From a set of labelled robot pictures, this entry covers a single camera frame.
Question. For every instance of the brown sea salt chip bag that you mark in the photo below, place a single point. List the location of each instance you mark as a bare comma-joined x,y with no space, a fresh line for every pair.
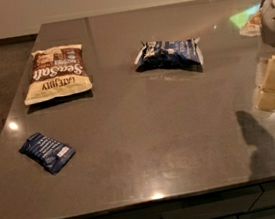
57,72

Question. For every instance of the blue rxbar blueberry bar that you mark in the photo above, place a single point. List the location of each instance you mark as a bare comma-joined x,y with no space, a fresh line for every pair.
51,154

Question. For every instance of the blue chip bag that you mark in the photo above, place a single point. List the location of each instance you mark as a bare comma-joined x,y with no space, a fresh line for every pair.
158,54

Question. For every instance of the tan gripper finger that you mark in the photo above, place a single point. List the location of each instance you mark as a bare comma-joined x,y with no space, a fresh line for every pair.
264,100

